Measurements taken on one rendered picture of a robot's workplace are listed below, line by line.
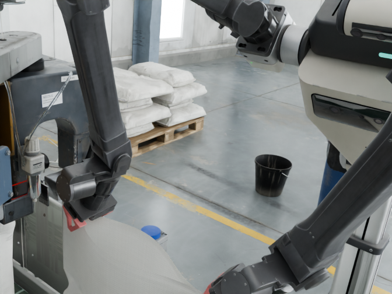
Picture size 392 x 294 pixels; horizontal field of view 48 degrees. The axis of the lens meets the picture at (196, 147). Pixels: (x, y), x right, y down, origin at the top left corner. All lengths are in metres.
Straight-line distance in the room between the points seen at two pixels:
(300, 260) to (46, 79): 0.66
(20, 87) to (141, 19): 6.07
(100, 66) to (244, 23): 0.32
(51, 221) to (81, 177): 0.90
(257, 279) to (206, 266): 1.98
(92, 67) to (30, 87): 0.29
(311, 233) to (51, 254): 1.38
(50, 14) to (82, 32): 5.32
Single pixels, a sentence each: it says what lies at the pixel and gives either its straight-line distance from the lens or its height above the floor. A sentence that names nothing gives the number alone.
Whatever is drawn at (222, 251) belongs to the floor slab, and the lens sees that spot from 2.78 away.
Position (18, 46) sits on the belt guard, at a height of 1.41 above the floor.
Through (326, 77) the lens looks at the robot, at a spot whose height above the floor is 1.40.
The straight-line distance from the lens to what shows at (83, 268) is 1.09.
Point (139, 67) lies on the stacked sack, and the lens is 4.58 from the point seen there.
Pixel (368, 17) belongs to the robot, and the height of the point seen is 1.54.
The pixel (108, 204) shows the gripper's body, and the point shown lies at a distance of 1.03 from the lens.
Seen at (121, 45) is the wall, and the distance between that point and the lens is 6.90.
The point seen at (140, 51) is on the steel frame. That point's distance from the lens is 7.07.
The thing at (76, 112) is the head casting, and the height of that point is 1.24.
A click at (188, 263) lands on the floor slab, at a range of 2.64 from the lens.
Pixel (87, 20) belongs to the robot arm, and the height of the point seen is 1.50.
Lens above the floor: 1.58
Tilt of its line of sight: 22 degrees down
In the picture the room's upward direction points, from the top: 6 degrees clockwise
